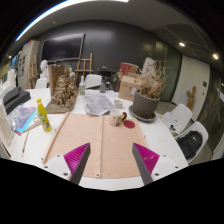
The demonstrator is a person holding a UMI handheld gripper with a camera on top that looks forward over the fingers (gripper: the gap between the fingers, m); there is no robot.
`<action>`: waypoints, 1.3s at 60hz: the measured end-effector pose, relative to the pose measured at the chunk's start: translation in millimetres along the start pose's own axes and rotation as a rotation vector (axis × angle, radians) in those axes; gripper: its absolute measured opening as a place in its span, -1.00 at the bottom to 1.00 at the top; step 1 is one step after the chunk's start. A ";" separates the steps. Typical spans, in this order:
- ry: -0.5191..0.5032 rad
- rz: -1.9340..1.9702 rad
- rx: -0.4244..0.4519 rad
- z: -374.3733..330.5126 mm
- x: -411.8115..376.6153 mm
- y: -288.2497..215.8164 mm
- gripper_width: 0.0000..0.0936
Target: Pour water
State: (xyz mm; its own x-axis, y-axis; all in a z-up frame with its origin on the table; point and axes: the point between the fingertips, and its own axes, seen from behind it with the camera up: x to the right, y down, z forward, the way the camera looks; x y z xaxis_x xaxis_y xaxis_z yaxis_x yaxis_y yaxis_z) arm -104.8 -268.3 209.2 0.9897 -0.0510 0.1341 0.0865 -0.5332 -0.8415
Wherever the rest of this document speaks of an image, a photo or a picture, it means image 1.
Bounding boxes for white plaster torso statue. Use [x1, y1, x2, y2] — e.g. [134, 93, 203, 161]
[68, 67, 76, 80]

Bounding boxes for colourful book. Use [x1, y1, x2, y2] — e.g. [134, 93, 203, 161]
[7, 104, 38, 136]

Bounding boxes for golden relief sculpture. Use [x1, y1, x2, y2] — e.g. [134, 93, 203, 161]
[45, 63, 80, 115]

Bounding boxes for small glass jar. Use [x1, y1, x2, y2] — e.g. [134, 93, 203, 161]
[113, 99, 124, 110]

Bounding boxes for white plaster block statue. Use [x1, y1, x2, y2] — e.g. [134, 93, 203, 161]
[2, 68, 17, 94]

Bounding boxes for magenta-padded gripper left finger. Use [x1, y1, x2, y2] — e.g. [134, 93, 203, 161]
[42, 142, 92, 186]

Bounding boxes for dark grey spray bottle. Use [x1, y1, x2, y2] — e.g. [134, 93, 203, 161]
[99, 79, 108, 94]

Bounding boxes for thin wooden strip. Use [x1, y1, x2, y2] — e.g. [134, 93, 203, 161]
[41, 111, 71, 164]

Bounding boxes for white cabinet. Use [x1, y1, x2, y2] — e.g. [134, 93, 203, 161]
[17, 40, 41, 90]

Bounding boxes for flat round red coaster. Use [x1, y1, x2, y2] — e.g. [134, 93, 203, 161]
[123, 119, 136, 130]

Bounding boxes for white plaster bust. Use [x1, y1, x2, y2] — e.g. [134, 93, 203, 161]
[39, 59, 50, 80]

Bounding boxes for wooden figure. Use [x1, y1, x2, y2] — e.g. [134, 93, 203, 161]
[185, 85, 198, 112]

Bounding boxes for cardboard box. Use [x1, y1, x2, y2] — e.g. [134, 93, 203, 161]
[118, 74, 143, 102]

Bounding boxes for ceiling strip light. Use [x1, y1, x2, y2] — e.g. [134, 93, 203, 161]
[14, 0, 129, 43]

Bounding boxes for stack of papers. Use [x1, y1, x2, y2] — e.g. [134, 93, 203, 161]
[162, 111, 181, 133]

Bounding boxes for wooden easel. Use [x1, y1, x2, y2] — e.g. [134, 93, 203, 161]
[75, 52, 94, 83]

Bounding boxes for yellow drink bottle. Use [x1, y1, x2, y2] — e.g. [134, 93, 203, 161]
[36, 97, 53, 133]

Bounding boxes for black wall screen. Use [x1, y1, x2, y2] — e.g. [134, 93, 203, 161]
[40, 33, 86, 63]

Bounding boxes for black backpack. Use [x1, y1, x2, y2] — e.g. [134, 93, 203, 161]
[176, 130, 204, 160]

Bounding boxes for red box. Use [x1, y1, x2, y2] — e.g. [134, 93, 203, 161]
[119, 61, 139, 76]

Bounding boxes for black boxes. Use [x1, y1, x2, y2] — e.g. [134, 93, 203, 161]
[2, 86, 32, 115]

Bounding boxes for white spray bottle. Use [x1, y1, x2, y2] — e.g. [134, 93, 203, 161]
[78, 75, 87, 96]

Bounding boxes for dry plant in grey pot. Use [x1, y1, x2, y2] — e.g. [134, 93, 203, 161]
[132, 58, 168, 120]

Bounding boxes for tall white plaster statue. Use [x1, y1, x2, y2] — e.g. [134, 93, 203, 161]
[142, 56, 156, 76]

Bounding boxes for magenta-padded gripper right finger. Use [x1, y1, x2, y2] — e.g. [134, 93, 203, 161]
[131, 142, 181, 187]

